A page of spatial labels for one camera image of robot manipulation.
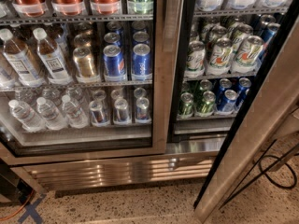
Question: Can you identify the glass fridge door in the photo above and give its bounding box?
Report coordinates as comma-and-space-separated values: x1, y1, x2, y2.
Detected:
0, 0, 184, 166
193, 0, 299, 224

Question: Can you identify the stainless steel fridge base grille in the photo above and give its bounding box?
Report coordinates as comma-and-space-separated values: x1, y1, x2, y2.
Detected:
13, 157, 215, 192

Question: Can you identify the small energy drink can right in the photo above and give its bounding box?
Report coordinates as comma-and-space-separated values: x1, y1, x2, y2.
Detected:
135, 97, 150, 123

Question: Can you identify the small energy drink can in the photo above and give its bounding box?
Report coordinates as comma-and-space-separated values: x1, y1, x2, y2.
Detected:
113, 98, 132, 125
135, 97, 150, 123
89, 101, 110, 127

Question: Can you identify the small energy drink can middle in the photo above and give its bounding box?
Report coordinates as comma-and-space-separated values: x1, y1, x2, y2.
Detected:
113, 98, 132, 125

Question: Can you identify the blue pepsi can front right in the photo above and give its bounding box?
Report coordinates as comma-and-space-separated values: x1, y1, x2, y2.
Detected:
131, 44, 152, 80

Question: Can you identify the blue pepsi can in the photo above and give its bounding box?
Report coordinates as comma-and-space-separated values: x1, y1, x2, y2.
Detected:
103, 45, 127, 82
131, 44, 152, 80

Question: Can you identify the green can far left bottom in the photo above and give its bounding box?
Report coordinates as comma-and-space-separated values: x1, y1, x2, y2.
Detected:
178, 92, 193, 119

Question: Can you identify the blue pepsi can front left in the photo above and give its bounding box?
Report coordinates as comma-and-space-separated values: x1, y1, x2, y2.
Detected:
103, 45, 127, 82

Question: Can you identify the small energy drink can left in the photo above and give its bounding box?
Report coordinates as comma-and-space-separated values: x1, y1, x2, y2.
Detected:
89, 101, 110, 127

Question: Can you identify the green can bottom shelf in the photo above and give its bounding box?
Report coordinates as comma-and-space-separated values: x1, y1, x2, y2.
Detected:
195, 91, 216, 117

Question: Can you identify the green white can far left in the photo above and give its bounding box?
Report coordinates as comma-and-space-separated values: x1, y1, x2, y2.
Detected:
184, 41, 206, 77

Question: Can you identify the water bottle right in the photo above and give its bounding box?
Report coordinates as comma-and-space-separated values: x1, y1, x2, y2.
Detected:
62, 94, 89, 129

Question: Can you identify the water bottle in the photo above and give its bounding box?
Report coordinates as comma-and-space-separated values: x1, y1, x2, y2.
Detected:
8, 100, 46, 133
62, 94, 89, 129
36, 97, 67, 131

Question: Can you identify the blue can bottom shelf left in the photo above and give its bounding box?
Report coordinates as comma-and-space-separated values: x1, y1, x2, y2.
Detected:
216, 90, 237, 114

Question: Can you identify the blue can shelf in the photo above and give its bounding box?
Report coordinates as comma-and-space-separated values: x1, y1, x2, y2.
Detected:
235, 89, 249, 111
216, 90, 237, 114

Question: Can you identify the gold soda can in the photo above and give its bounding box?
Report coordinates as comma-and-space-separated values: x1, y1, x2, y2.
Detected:
73, 47, 101, 84

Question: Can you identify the green white 7up can left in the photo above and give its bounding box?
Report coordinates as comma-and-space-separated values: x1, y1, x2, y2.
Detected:
206, 38, 233, 75

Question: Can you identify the green white 7up can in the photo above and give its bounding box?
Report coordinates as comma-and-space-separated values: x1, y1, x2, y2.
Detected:
206, 38, 233, 75
231, 35, 263, 74

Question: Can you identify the blue can bottom shelf right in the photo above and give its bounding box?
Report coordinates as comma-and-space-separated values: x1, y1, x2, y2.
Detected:
235, 89, 249, 111

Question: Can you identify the water bottle middle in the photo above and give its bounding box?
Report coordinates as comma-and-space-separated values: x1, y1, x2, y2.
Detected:
36, 97, 67, 131

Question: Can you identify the tea bottle white cap right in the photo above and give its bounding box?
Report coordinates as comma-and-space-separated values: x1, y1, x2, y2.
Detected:
33, 28, 72, 84

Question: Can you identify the tea bottle white cap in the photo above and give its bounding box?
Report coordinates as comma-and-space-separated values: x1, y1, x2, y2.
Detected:
33, 28, 72, 84
0, 28, 45, 87

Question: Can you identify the green white 7up can right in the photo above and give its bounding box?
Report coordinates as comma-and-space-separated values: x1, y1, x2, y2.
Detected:
231, 35, 263, 74

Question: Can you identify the water bottle left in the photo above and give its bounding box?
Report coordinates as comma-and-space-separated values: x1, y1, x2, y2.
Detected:
8, 100, 46, 133

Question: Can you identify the tea bottle white cap left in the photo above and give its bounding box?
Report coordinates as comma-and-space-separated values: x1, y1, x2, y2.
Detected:
0, 28, 45, 87

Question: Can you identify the black power cable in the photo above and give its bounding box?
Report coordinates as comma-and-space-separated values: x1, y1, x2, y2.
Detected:
257, 154, 298, 190

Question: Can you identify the orange cable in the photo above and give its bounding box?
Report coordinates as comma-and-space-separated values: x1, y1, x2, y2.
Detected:
0, 189, 36, 222

